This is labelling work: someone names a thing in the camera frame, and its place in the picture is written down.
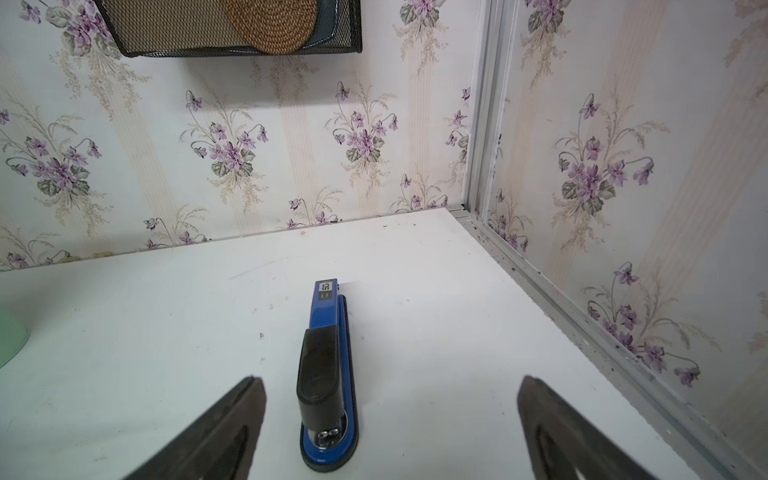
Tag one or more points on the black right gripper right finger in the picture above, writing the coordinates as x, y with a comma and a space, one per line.
563, 444

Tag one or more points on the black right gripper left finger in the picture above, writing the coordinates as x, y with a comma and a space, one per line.
220, 444

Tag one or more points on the teal folder in organizer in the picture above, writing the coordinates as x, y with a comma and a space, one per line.
336, 28

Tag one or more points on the mint green pen cup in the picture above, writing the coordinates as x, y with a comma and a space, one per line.
13, 336

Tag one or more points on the black mesh wall organizer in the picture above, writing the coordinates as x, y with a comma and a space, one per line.
178, 29

